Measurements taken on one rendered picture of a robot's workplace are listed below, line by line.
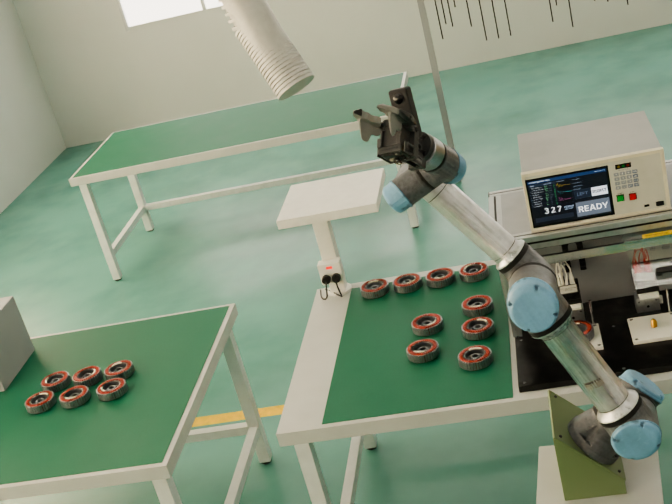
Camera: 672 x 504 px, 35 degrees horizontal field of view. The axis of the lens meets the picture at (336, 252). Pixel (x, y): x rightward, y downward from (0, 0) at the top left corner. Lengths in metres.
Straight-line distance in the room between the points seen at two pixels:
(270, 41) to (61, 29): 6.50
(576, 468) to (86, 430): 1.79
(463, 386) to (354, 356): 0.49
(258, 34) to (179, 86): 6.20
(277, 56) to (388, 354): 1.17
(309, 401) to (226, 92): 6.78
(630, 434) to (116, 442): 1.80
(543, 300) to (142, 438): 1.68
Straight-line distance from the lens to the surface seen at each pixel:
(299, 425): 3.46
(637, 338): 3.47
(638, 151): 3.42
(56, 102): 10.62
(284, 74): 3.98
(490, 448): 4.44
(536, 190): 3.42
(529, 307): 2.49
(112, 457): 3.65
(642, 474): 2.96
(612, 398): 2.63
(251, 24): 4.03
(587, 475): 2.86
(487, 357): 3.50
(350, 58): 9.83
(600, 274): 3.70
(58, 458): 3.77
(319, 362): 3.77
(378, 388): 3.53
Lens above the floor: 2.56
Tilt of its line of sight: 23 degrees down
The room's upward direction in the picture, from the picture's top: 15 degrees counter-clockwise
